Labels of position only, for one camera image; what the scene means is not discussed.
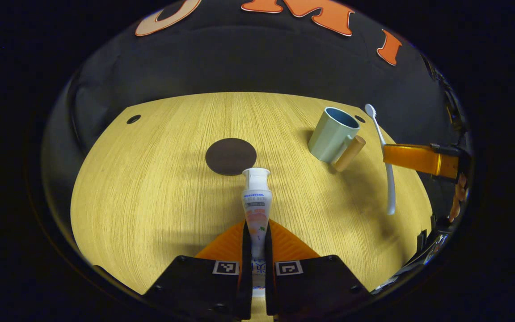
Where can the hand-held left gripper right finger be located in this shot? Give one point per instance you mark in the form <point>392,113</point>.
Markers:
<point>268,268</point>

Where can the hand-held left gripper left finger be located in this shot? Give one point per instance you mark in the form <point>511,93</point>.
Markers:
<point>246,268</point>

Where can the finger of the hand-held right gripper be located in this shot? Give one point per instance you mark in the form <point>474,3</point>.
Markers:
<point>414,158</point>

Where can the white toothbrush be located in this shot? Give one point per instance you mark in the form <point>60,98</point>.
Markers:
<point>388,179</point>

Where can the white toothpaste tube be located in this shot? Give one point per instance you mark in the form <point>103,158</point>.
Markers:
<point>256,205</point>

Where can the pale green cup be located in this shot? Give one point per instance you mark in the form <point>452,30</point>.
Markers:
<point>331,138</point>

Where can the dark brown round coaster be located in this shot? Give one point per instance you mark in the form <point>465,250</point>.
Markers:
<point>230,156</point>

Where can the black backdrop cloth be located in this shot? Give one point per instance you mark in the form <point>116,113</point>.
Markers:
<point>248,58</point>

